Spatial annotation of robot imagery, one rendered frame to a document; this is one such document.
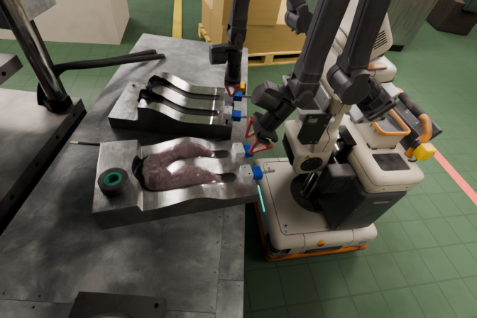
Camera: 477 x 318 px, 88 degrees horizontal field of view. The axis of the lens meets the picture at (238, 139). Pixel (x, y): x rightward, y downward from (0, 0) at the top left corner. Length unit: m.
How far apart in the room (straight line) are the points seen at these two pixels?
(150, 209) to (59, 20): 3.06
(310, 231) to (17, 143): 1.41
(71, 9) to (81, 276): 3.04
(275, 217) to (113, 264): 0.92
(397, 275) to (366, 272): 0.21
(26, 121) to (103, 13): 2.29
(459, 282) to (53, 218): 2.24
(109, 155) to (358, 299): 1.55
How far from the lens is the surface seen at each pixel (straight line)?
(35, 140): 1.25
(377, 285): 1.94
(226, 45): 1.00
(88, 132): 1.18
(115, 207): 0.80
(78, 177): 1.03
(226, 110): 1.04
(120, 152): 0.91
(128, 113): 1.13
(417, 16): 4.73
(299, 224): 1.53
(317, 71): 0.66
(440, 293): 2.18
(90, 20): 3.52
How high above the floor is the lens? 1.58
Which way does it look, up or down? 46 degrees down
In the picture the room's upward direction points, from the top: 11 degrees clockwise
